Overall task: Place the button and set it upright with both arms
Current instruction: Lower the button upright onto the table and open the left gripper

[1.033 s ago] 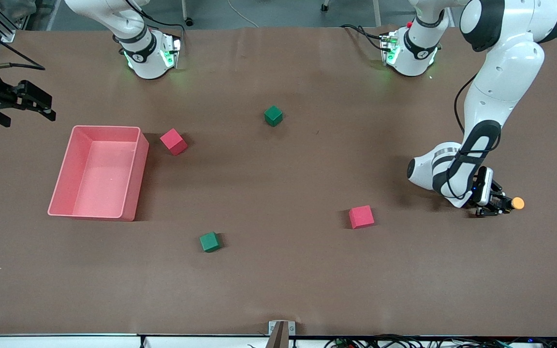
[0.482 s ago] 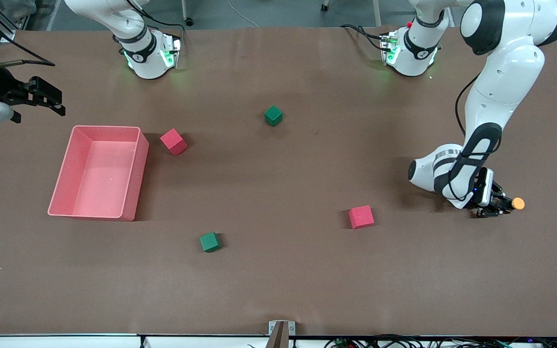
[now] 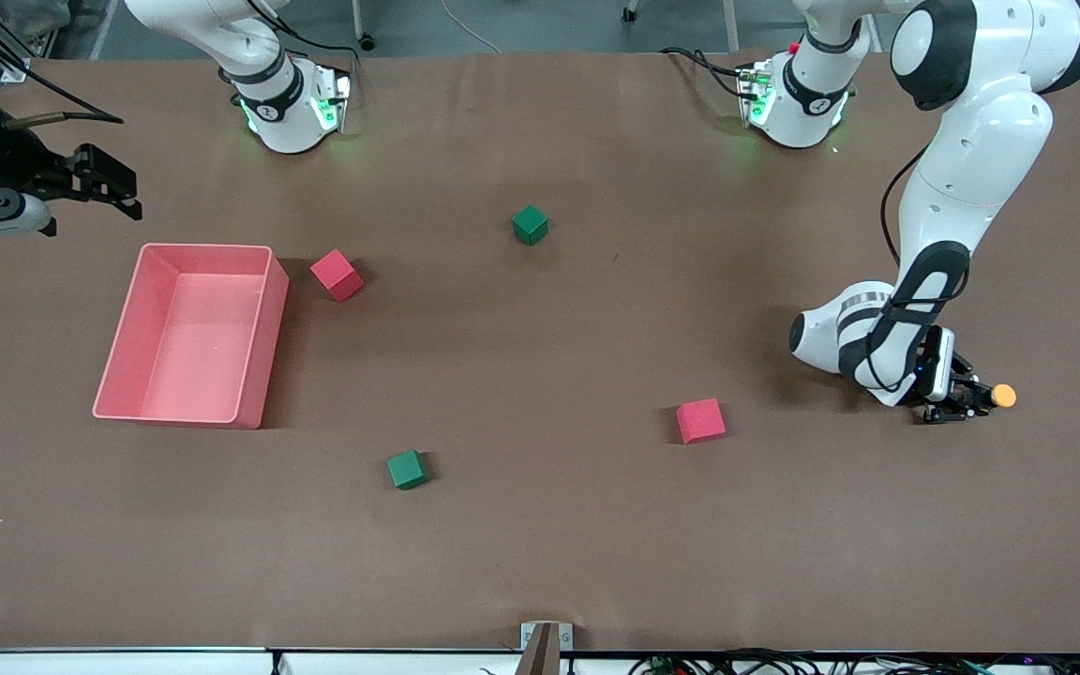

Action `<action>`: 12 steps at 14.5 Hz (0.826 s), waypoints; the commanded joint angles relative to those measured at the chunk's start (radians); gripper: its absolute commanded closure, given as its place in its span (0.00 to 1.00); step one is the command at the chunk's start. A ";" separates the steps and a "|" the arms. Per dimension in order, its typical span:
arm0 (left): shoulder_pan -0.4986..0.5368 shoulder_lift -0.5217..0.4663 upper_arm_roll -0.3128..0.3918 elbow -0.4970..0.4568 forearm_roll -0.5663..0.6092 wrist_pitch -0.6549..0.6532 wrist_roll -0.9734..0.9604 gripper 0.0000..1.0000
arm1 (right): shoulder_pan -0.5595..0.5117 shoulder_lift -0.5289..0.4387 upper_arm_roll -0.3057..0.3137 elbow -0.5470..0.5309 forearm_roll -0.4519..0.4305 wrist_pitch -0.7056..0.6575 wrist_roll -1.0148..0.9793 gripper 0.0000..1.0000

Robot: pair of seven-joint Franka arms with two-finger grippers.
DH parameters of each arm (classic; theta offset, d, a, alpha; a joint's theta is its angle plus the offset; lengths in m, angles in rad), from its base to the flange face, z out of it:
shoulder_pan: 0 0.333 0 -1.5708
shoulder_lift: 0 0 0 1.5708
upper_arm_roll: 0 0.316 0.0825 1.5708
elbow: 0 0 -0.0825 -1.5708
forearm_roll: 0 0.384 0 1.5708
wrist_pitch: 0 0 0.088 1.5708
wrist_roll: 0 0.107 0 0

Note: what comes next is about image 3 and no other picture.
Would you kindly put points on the white table edge rail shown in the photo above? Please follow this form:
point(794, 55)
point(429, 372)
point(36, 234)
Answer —
point(127, 664)

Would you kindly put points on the green cube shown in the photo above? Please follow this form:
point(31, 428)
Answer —
point(407, 470)
point(530, 225)

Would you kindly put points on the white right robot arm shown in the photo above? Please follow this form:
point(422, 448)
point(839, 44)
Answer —
point(268, 103)

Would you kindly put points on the pink plastic bin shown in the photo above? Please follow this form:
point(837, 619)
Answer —
point(193, 347)

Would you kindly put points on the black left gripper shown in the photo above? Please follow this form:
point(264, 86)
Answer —
point(960, 394)

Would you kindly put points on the white stand leg with caster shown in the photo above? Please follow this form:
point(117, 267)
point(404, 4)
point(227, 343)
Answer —
point(365, 28)

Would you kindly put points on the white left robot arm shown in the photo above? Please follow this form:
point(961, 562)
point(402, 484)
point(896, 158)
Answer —
point(971, 159)

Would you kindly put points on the orange push button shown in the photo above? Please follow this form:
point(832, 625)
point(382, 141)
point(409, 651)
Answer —
point(1003, 396)

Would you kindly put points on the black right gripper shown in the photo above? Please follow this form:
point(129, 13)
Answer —
point(17, 161)

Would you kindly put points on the metal bracket with post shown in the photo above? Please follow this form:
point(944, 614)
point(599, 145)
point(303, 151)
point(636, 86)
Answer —
point(545, 642)

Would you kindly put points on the pink cube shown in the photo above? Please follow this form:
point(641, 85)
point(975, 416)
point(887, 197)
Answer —
point(337, 277)
point(700, 421)

